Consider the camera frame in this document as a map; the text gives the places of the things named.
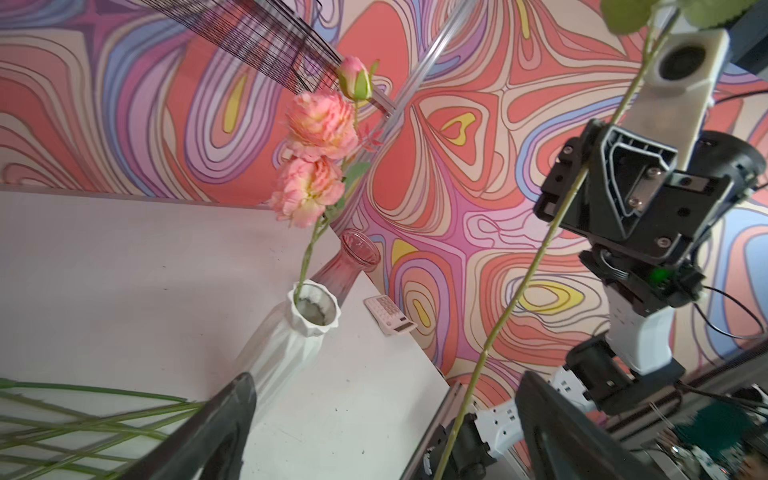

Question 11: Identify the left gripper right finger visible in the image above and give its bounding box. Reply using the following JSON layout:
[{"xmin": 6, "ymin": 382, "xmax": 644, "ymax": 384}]
[{"xmin": 515, "ymin": 372, "xmax": 664, "ymax": 480}]

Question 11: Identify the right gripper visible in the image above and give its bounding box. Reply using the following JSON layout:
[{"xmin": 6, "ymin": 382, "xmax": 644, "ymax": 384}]
[{"xmin": 534, "ymin": 120, "xmax": 766, "ymax": 264}]

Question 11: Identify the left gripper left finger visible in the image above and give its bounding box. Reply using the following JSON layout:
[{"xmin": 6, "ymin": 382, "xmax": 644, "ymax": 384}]
[{"xmin": 121, "ymin": 372, "xmax": 257, "ymax": 480}]

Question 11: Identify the pink rose stem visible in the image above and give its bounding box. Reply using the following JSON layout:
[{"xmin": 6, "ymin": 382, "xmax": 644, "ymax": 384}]
[{"xmin": 431, "ymin": 0, "xmax": 757, "ymax": 480}]

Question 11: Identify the pink glass vase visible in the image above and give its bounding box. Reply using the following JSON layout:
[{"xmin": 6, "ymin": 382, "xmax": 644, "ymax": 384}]
[{"xmin": 311, "ymin": 229, "xmax": 381, "ymax": 306}]

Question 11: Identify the pink carnation flower stem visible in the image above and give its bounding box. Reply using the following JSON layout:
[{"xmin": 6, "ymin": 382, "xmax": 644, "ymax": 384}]
[{"xmin": 267, "ymin": 56, "xmax": 380, "ymax": 302}]

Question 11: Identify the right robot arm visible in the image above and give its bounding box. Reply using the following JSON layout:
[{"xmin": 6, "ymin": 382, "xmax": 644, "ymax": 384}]
[{"xmin": 404, "ymin": 120, "xmax": 766, "ymax": 479}]

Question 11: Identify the white ribbed vase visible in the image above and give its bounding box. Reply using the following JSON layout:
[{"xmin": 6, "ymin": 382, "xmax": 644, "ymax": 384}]
[{"xmin": 234, "ymin": 280, "xmax": 341, "ymax": 423}]

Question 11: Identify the pile of artificial flowers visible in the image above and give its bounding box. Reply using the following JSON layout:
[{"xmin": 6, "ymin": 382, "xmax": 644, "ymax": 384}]
[{"xmin": 1, "ymin": 378, "xmax": 204, "ymax": 479}]

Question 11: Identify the pink calculator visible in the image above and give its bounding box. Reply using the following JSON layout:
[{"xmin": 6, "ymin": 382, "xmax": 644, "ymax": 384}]
[{"xmin": 363, "ymin": 295, "xmax": 416, "ymax": 336}]

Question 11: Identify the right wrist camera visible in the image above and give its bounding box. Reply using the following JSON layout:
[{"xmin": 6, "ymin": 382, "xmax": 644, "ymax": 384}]
[{"xmin": 622, "ymin": 29, "xmax": 730, "ymax": 171}]

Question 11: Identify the black wire basket back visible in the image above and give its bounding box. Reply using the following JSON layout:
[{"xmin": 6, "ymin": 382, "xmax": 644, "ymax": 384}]
[{"xmin": 146, "ymin": 0, "xmax": 342, "ymax": 93}]

